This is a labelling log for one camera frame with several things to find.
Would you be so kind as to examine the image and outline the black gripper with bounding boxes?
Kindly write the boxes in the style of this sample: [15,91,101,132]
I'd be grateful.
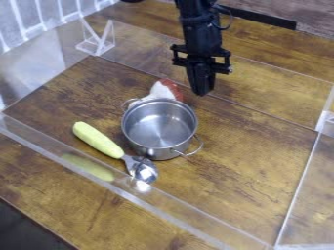
[172,18,232,96]

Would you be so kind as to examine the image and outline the silver pot with handles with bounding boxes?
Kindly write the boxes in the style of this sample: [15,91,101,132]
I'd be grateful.
[122,99,204,160]

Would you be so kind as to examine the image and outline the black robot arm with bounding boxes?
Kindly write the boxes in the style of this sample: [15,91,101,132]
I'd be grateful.
[170,0,233,96]

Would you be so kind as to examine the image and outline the red and white mushroom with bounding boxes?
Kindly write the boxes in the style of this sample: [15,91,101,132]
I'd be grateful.
[141,78,185,101]

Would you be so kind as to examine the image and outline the black strip on table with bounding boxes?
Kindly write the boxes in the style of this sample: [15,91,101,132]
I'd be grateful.
[214,4,299,30]

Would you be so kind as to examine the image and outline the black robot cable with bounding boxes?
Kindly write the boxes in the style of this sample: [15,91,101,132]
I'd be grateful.
[210,3,236,32]

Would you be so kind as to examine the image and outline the clear acrylic triangle bracket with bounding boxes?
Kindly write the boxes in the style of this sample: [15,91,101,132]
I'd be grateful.
[77,19,117,56]

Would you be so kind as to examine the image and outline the spoon with yellow handle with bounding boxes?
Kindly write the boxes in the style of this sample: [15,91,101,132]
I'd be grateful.
[73,121,160,184]

